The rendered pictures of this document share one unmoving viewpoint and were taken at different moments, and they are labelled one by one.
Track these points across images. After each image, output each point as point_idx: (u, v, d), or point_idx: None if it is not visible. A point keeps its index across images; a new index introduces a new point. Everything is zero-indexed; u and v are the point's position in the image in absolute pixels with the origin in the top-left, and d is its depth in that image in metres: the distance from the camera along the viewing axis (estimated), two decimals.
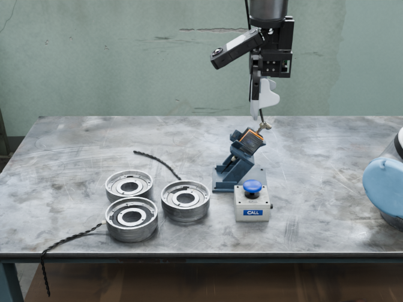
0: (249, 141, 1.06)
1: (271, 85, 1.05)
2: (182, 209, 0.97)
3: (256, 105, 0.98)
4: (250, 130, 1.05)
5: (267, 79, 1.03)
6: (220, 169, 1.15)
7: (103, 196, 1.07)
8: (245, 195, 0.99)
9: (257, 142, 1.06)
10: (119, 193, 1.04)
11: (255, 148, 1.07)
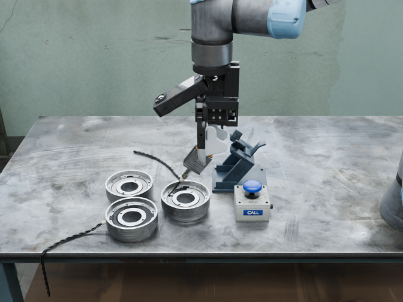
0: (197, 159, 0.96)
1: (222, 135, 0.97)
2: (182, 209, 0.97)
3: (202, 153, 0.93)
4: (197, 148, 0.96)
5: (217, 127, 0.96)
6: (220, 169, 1.15)
7: (103, 196, 1.07)
8: (245, 195, 0.99)
9: (205, 161, 0.97)
10: (119, 193, 1.04)
11: (203, 166, 0.97)
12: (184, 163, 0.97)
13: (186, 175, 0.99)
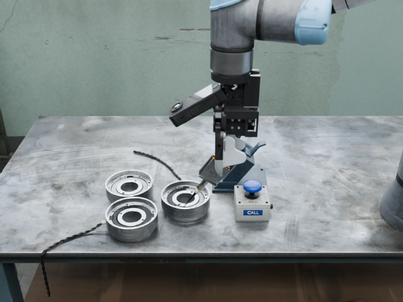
0: (213, 170, 0.93)
1: (239, 145, 0.94)
2: (182, 209, 0.97)
3: (220, 165, 0.90)
4: (214, 159, 0.92)
5: (235, 137, 0.93)
6: None
7: (103, 196, 1.07)
8: (245, 195, 0.99)
9: (222, 172, 0.93)
10: (119, 193, 1.04)
11: (220, 177, 0.94)
12: (200, 174, 0.94)
13: (201, 187, 0.95)
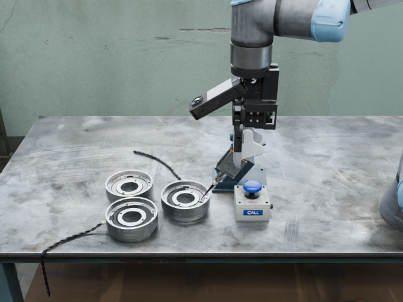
0: (231, 162, 0.95)
1: (256, 138, 0.96)
2: (182, 209, 0.97)
3: (238, 157, 0.92)
4: (232, 151, 0.95)
5: (252, 130, 0.95)
6: None
7: (103, 196, 1.07)
8: (245, 195, 0.99)
9: (240, 164, 0.96)
10: (119, 193, 1.04)
11: (237, 169, 0.96)
12: (218, 166, 0.96)
13: (219, 179, 0.98)
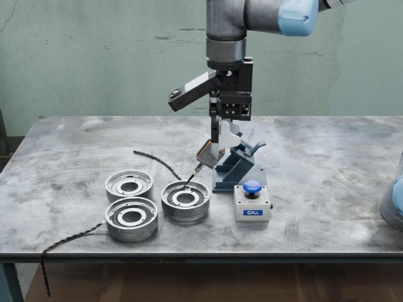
0: (210, 153, 0.99)
1: (234, 129, 1.00)
2: (182, 209, 0.97)
3: (216, 147, 0.95)
4: (210, 142, 0.98)
5: (230, 122, 0.99)
6: (220, 169, 1.15)
7: (103, 196, 1.07)
8: (245, 195, 0.99)
9: (218, 156, 0.99)
10: (119, 193, 1.04)
11: (216, 160, 0.99)
12: (198, 157, 0.99)
13: (199, 169, 1.01)
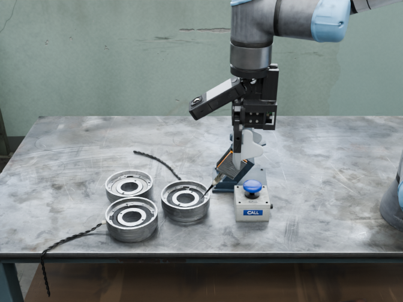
0: (231, 163, 0.95)
1: (256, 138, 0.96)
2: (182, 209, 0.97)
3: (238, 157, 0.92)
4: (231, 152, 0.94)
5: (252, 130, 0.95)
6: None
7: (103, 196, 1.07)
8: (245, 195, 0.99)
9: (240, 165, 0.95)
10: (119, 193, 1.04)
11: (237, 171, 0.96)
12: (218, 167, 0.96)
13: (219, 179, 0.98)
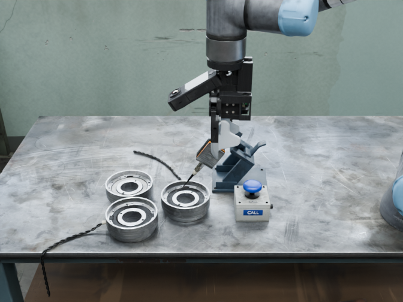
0: (210, 153, 0.99)
1: (234, 129, 1.00)
2: (182, 209, 0.97)
3: (216, 147, 0.95)
4: (210, 142, 0.98)
5: (229, 121, 0.99)
6: (220, 169, 1.15)
7: (103, 196, 1.07)
8: (245, 195, 0.99)
9: (218, 155, 0.99)
10: (119, 193, 1.04)
11: (216, 160, 0.99)
12: (197, 157, 0.99)
13: (198, 169, 1.01)
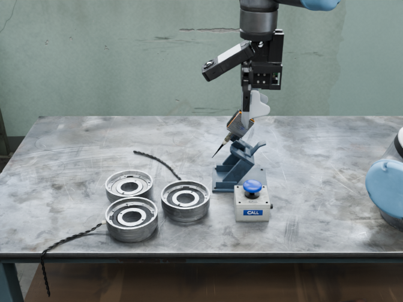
0: (240, 123, 1.04)
1: (262, 100, 1.05)
2: (182, 209, 0.97)
3: (246, 116, 1.00)
4: (240, 112, 1.03)
5: (259, 93, 1.04)
6: (220, 169, 1.15)
7: (103, 196, 1.07)
8: (245, 195, 0.99)
9: (248, 125, 1.04)
10: (119, 193, 1.04)
11: (246, 130, 1.05)
12: (228, 126, 1.04)
13: (228, 138, 1.07)
